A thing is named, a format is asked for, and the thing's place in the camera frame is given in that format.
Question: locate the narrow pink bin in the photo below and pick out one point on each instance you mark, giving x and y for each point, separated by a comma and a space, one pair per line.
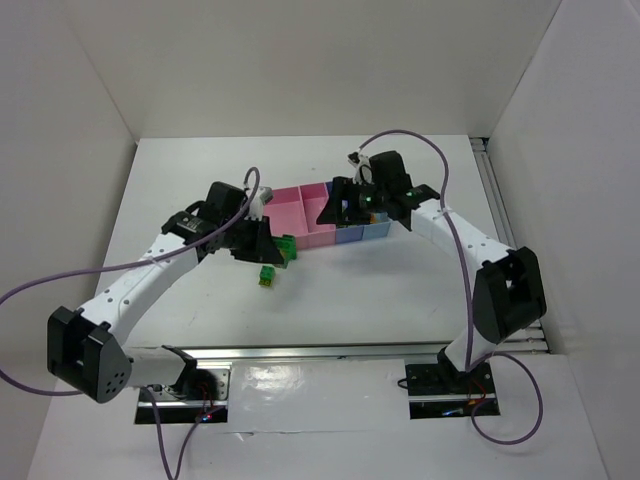
314, 199

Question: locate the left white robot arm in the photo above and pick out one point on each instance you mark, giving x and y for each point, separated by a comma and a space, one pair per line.
85, 346

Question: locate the light blue bin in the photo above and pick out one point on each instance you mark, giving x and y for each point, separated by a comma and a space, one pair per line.
376, 231

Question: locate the aluminium front rail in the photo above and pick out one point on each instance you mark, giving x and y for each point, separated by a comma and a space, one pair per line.
309, 352

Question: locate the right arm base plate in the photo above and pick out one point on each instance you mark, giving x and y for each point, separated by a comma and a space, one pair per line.
430, 396

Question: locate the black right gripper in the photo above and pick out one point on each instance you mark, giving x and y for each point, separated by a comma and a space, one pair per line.
343, 201

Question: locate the long green lego brick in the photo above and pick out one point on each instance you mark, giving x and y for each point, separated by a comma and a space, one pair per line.
285, 242

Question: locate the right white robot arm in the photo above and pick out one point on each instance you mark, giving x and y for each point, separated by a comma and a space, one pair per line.
434, 221

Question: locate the large pink bin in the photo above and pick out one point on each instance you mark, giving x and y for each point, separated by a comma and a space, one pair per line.
287, 215

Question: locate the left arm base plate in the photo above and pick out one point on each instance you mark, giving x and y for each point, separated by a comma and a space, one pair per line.
206, 395

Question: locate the green square lego brick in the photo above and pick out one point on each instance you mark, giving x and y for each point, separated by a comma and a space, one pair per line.
267, 272

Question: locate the aluminium side rail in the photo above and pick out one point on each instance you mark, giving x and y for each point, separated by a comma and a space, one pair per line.
510, 240

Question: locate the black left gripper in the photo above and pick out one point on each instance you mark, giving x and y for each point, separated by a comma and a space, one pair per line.
250, 240

